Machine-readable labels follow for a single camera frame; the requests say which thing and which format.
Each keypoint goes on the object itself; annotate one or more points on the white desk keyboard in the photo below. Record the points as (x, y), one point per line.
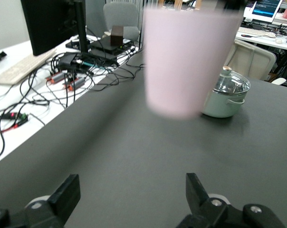
(20, 69)

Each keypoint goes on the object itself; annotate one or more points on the white background desk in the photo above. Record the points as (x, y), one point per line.
(264, 40)

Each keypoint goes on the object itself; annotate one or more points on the dark grey table mat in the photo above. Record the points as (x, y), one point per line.
(134, 154)

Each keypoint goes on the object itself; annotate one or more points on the grey office chair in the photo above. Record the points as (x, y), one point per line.
(119, 14)

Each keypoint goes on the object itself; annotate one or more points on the small green circuit board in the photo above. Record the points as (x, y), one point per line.
(22, 116)

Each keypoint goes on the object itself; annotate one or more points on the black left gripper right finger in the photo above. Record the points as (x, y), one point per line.
(198, 202)

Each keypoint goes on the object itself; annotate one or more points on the black computer monitor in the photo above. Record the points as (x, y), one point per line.
(50, 23)

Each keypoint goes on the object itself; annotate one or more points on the flat black electronics box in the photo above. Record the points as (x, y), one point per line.
(103, 47)

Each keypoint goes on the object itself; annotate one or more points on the glass pot lid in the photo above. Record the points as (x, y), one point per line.
(233, 83)

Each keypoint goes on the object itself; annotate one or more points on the white computer mouse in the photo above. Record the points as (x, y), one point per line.
(279, 40)

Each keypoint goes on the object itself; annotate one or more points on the pink plastic cup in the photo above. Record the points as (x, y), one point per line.
(186, 66)

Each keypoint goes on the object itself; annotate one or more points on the orange grey adapter module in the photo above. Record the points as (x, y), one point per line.
(56, 77)
(77, 83)

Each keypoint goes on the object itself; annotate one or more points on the beige office chair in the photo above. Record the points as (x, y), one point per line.
(252, 61)

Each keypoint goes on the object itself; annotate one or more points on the pale green cooking pot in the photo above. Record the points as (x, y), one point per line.
(219, 108)

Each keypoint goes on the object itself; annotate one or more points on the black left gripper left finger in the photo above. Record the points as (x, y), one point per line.
(60, 202)

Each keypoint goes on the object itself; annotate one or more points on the white side desk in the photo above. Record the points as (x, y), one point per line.
(5, 95)

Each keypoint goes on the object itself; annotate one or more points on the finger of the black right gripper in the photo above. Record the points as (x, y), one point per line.
(233, 4)

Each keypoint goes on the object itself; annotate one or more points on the black docking hub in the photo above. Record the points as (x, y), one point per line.
(67, 60)

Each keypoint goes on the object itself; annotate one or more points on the white background keyboard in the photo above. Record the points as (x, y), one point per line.
(252, 31)

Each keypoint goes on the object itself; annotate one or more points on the white rounded object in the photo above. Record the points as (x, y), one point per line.
(279, 81)

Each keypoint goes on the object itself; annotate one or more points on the monitor with blue screen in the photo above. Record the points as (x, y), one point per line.
(264, 9)

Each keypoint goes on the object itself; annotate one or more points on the dark brown wooden box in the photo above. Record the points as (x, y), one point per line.
(117, 35)

